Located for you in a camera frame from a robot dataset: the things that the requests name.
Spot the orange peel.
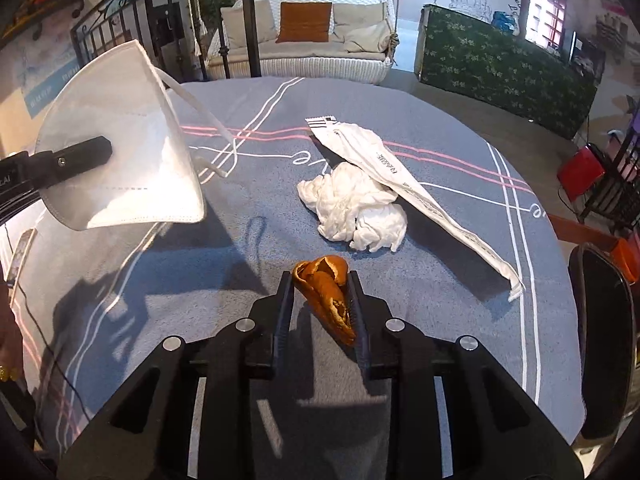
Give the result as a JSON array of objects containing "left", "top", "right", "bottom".
[{"left": 292, "top": 255, "right": 356, "bottom": 347}]

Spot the orange plastic bucket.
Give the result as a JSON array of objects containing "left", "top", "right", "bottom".
[{"left": 611, "top": 238, "right": 639, "bottom": 285}]

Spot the red bag on floor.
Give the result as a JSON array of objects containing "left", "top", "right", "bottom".
[{"left": 556, "top": 143, "right": 605, "bottom": 203}]

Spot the black iron railing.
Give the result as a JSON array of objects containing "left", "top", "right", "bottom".
[{"left": 69, "top": 0, "right": 264, "bottom": 82}]

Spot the dark brown trash bin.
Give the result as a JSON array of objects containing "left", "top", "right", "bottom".
[{"left": 568, "top": 243, "right": 636, "bottom": 440}]

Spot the white paper wrapper strip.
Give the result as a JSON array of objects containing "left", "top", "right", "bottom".
[{"left": 306, "top": 116, "right": 525, "bottom": 301}]

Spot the black iron rack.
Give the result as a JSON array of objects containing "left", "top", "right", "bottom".
[{"left": 578, "top": 106, "right": 639, "bottom": 233}]

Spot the white face mask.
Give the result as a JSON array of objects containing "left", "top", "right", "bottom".
[{"left": 36, "top": 41, "right": 235, "bottom": 231}]

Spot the black cable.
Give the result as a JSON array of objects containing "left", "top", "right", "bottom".
[{"left": 2, "top": 224, "right": 94, "bottom": 424}]

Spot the red phone booth cabinet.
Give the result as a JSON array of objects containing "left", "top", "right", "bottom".
[{"left": 520, "top": 0, "right": 567, "bottom": 52}]

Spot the white tissue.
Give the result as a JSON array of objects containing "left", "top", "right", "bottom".
[{"left": 296, "top": 162, "right": 408, "bottom": 252}]

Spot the white wicker swing sofa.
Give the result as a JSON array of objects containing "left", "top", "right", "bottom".
[{"left": 204, "top": 0, "right": 402, "bottom": 85}]

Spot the brown square cushion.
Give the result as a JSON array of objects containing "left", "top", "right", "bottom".
[{"left": 277, "top": 2, "right": 332, "bottom": 42}]

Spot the left hand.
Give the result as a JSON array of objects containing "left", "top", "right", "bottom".
[{"left": 0, "top": 278, "right": 24, "bottom": 382}]

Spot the blue striped table cloth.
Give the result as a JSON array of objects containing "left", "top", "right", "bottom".
[{"left": 1, "top": 77, "right": 585, "bottom": 479}]

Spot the green patterned counter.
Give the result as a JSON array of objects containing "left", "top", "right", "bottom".
[{"left": 414, "top": 4, "right": 597, "bottom": 139}]

